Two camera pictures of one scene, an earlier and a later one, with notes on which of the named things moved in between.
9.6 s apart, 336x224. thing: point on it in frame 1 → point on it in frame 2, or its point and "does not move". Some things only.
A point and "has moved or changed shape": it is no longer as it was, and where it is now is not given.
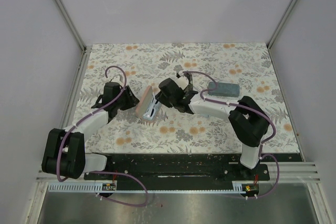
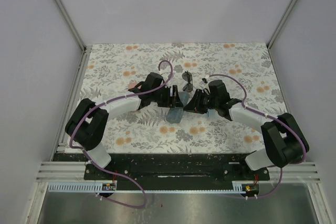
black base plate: [171, 168] does not move
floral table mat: [235, 71] does not move
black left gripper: [132, 100] → [174, 102]
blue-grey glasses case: [224, 89] → [175, 114]
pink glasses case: [144, 103] has moved or changed shape
